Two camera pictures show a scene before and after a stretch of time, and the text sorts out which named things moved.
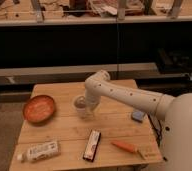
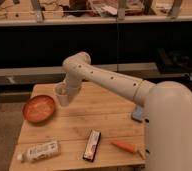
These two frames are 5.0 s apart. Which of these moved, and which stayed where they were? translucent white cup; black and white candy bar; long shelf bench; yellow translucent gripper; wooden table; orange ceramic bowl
Moved: translucent white cup; yellow translucent gripper
Stayed: long shelf bench; wooden table; black and white candy bar; orange ceramic bowl
